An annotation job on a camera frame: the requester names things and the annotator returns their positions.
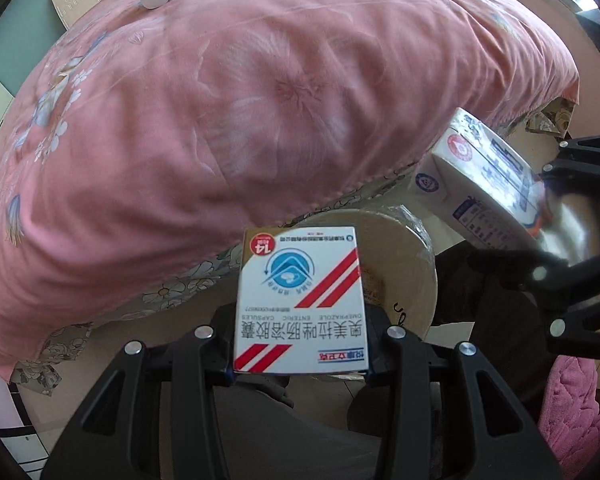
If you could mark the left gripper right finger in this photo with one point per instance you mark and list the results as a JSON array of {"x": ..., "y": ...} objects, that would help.
[{"x": 448, "y": 410}]

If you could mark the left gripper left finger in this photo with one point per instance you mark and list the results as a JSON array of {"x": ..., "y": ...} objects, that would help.
[{"x": 114, "y": 433}]

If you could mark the white milk carton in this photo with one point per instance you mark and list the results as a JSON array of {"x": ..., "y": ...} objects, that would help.
[{"x": 481, "y": 188}]

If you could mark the white medicine box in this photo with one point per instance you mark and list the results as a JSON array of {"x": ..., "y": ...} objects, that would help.
[{"x": 300, "y": 304}]

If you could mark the pink fluffy cloth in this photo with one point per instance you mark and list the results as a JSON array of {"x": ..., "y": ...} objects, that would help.
[{"x": 570, "y": 416}]

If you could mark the pink floral bed sheet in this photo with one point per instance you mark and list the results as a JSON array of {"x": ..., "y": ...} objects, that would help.
[{"x": 147, "y": 141}]

